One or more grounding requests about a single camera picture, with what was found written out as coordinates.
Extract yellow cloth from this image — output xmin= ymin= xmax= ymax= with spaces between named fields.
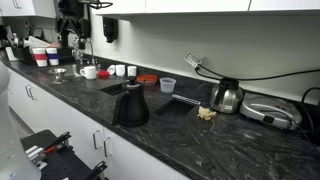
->
xmin=197 ymin=105 xmax=218 ymax=122

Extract countertop bin opening with flap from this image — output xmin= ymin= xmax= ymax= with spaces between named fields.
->
xmin=154 ymin=94 xmax=202 ymax=117

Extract clear plastic container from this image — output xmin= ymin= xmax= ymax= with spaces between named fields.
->
xmin=159 ymin=77 xmax=177 ymax=94

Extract red shallow bowl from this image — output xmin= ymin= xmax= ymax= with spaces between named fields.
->
xmin=136 ymin=74 xmax=159 ymax=87

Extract black gooseneck kettle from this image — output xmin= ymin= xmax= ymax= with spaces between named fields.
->
xmin=111 ymin=76 xmax=151 ymax=128

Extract small white cup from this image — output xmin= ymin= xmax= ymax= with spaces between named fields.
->
xmin=115 ymin=64 xmax=127 ymax=77
xmin=127 ymin=65 xmax=138 ymax=78
xmin=106 ymin=64 xmax=117 ymax=76

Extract small red lid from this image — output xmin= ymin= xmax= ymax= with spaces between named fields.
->
xmin=97 ymin=70 xmax=111 ymax=80

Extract stainless steel carafe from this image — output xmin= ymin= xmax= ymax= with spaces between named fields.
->
xmin=209 ymin=77 xmax=245 ymax=115

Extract steel sink basin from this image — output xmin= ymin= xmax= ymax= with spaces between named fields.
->
xmin=62 ymin=62 xmax=102 ymax=80

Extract chrome faucet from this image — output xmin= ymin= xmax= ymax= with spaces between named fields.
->
xmin=72 ymin=37 xmax=98 ymax=67

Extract white upper cabinets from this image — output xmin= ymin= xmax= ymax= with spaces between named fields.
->
xmin=0 ymin=0 xmax=320 ymax=19

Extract white cabinets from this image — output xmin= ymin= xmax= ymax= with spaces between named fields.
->
xmin=0 ymin=0 xmax=320 ymax=19
xmin=5 ymin=66 xmax=191 ymax=180

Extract white lower cabinets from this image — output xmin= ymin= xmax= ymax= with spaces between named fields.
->
xmin=5 ymin=66 xmax=191 ymax=180

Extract black toggle clamp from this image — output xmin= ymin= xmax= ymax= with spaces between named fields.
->
xmin=84 ymin=160 xmax=109 ymax=180

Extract metal funnel cup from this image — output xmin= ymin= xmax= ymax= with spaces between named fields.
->
xmin=48 ymin=67 xmax=67 ymax=85

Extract silver sandwich press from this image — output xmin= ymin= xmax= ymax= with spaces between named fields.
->
xmin=239 ymin=92 xmax=303 ymax=131

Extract black coffee machine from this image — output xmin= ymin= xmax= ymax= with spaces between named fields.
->
xmin=54 ymin=0 xmax=114 ymax=48

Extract paper cup blue band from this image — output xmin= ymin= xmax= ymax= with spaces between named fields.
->
xmin=45 ymin=47 xmax=60 ymax=67

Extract black clamp red grip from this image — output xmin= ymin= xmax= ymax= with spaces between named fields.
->
xmin=42 ymin=131 xmax=72 ymax=155

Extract black perforated board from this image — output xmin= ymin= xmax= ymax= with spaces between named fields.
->
xmin=20 ymin=129 xmax=110 ymax=180

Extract paper cup red band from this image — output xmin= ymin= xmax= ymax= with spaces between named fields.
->
xmin=31 ymin=47 xmax=49 ymax=68

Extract black dish rack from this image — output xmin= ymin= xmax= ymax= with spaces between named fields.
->
xmin=11 ymin=44 xmax=73 ymax=65

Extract wall power outlet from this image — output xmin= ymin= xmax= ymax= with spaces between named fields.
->
xmin=183 ymin=52 xmax=204 ymax=69

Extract white mug with handle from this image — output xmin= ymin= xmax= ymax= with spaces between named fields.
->
xmin=79 ymin=65 xmax=98 ymax=81

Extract silver cabinet handle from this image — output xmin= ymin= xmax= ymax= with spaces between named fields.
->
xmin=24 ymin=84 xmax=33 ymax=99
xmin=103 ymin=136 xmax=114 ymax=158
xmin=28 ymin=85 xmax=39 ymax=101
xmin=92 ymin=129 xmax=103 ymax=150

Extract black wall soap dispenser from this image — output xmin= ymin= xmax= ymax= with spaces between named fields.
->
xmin=102 ymin=16 xmax=119 ymax=44

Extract long black power cable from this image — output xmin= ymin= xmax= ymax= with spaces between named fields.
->
xmin=194 ymin=64 xmax=320 ymax=82

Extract looped black cable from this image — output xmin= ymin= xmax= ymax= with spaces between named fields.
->
xmin=300 ymin=86 xmax=320 ymax=105

